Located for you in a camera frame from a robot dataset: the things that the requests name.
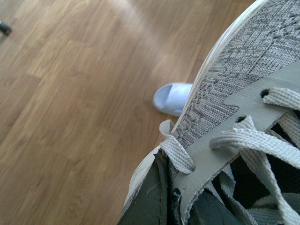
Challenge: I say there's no grey sneaker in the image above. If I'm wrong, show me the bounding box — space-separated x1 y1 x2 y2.
122 0 300 225

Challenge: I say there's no black caster wheel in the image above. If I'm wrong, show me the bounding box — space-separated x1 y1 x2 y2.
0 21 12 36

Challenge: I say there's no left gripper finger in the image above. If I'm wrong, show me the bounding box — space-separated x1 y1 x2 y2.
118 150 182 225

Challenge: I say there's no light blue slipper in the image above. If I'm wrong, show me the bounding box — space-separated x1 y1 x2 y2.
152 83 193 117

